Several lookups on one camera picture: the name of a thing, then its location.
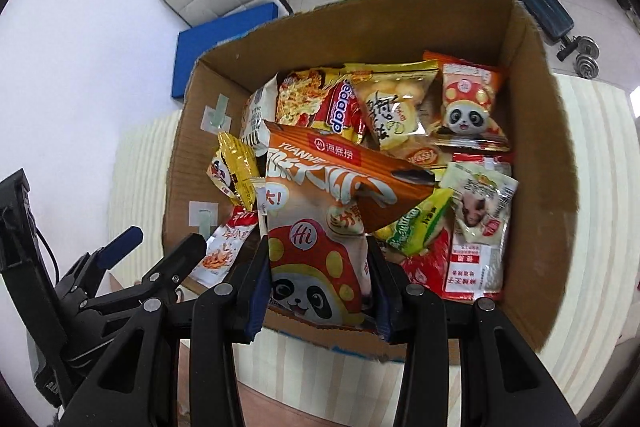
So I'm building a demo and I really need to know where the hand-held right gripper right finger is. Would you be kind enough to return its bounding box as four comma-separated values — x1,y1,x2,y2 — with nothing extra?
366,237,581,427

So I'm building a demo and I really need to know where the cardboard box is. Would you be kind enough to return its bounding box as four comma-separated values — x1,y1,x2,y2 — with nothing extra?
162,0,581,365

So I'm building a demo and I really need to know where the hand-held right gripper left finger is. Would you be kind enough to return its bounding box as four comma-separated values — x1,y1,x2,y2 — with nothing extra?
57,234,273,427

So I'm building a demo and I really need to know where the metal dumbbell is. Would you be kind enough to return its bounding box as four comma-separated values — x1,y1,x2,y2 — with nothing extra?
571,54,602,78
556,36,599,60

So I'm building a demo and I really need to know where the red white label snack packet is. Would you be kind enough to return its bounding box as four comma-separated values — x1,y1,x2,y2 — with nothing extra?
439,151,515,301

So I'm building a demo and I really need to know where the red mushroom panda snack packet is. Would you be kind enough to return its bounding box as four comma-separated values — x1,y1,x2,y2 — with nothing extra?
423,50,512,153

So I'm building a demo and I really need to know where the yellow panda snack packet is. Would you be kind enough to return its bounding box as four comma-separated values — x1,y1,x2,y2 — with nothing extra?
207,131,262,213

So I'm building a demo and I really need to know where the large orange panda snack packet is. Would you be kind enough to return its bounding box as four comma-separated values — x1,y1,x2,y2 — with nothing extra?
262,121,437,329

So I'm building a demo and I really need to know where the orange noodle packet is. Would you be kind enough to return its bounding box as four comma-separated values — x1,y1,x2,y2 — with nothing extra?
275,67,352,130

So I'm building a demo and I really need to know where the white orange spicy strip packet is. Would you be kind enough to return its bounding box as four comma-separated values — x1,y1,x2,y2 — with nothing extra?
188,206,262,289

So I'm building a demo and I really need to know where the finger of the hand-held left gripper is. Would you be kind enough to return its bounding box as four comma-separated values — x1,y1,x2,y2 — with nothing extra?
79,232,208,314
54,226,145,304

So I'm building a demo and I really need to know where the clear bag of yellow buns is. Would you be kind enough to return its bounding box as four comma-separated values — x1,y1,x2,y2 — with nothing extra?
344,60,442,152

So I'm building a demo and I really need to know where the black cable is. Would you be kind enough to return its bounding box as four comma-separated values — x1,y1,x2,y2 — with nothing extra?
34,227,60,280

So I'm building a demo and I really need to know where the orange round-label snack packet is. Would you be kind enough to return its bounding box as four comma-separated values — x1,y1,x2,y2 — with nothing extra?
394,142,449,168

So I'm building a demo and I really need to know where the green yellow snack packet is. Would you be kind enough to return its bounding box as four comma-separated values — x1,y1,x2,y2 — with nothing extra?
374,188,457,258

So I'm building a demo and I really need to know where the pale green nut packet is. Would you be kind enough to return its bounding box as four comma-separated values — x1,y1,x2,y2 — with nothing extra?
442,161,519,252

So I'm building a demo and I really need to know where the glossy red snack packet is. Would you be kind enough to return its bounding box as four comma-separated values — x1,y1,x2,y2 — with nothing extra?
396,238,454,294

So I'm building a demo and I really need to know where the blue mat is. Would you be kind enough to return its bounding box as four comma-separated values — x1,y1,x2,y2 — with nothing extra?
171,2,280,99

